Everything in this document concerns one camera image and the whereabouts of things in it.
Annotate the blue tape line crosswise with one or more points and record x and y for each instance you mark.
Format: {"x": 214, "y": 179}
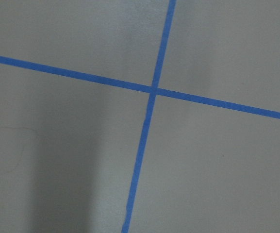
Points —
{"x": 138, "y": 87}

